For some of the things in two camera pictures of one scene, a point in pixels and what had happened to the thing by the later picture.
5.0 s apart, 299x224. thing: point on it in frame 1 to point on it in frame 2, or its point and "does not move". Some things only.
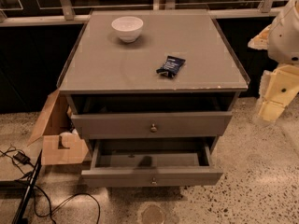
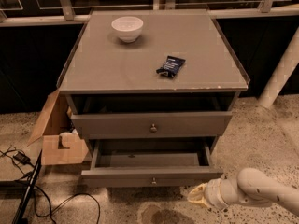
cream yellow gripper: (285, 37) to (212, 192)
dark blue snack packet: (171, 66) does not move
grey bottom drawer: (152, 162) does not move
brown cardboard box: (61, 143) does not move
